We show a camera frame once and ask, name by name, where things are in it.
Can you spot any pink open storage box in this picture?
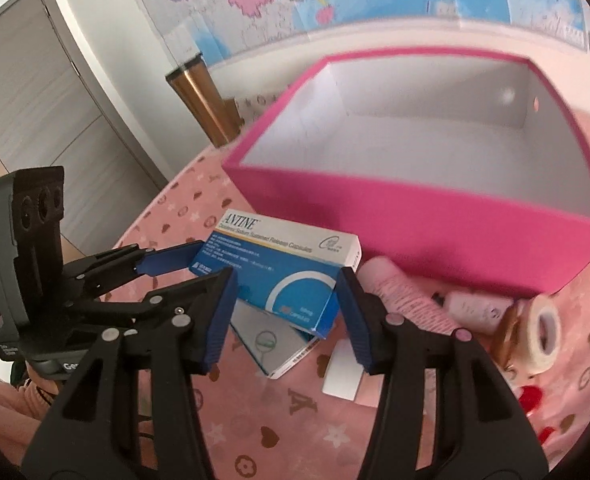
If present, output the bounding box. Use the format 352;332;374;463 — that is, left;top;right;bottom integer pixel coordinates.
223;47;590;295

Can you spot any white tape roll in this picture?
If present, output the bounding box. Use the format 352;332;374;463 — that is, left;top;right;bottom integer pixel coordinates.
515;295;562;375

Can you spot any red corkscrew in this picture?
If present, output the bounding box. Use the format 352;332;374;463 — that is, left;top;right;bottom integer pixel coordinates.
514;385;556;445

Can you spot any white small card box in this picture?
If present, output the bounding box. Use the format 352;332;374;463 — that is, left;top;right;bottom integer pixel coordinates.
322;338;363;401

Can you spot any blue white medicine box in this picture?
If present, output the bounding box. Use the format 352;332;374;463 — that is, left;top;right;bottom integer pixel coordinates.
190;209;362;338

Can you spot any grey white medicine box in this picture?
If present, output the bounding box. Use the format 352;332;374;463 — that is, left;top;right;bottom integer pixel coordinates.
230;300;320;379

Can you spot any pink cosmetic tube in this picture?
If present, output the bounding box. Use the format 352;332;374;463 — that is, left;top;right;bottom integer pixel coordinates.
357;256;460;335

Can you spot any copper metal tumbler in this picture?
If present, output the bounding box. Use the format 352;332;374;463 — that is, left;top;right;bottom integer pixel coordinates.
166;52;244;148

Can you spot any brown wooden comb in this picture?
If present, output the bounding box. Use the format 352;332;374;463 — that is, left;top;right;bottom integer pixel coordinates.
489;301;520;370

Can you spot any grey door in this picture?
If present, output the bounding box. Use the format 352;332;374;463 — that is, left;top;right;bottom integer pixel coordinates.
0;0;167;258

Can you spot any pink sleeved forearm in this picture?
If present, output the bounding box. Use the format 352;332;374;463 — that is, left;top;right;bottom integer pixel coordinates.
0;367;60;466

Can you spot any small white purple bottle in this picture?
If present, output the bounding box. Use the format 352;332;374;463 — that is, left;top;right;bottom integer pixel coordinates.
432;290;514;335

